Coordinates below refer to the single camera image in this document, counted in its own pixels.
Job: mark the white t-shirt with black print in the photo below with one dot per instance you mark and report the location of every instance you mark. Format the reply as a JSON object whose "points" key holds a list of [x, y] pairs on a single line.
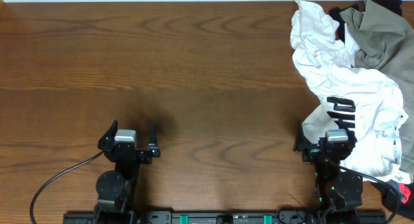
{"points": [[326, 63]]}

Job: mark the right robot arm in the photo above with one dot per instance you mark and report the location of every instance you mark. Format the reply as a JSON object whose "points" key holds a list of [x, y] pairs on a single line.
{"points": [[338, 190]]}

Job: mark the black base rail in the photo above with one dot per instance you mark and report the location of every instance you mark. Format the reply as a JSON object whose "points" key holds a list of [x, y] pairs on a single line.
{"points": [[167, 217]]}

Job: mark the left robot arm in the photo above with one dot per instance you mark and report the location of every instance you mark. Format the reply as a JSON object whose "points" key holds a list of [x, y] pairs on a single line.
{"points": [[116, 188]]}

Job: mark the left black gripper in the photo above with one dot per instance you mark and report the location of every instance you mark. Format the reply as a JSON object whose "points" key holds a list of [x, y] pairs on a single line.
{"points": [[154, 151]]}

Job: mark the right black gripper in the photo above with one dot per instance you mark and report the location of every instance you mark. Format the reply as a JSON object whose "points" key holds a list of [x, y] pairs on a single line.
{"points": [[311, 152]]}

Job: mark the olive grey garment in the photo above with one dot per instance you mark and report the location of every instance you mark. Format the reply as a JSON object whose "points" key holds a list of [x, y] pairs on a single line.
{"points": [[386, 44]]}

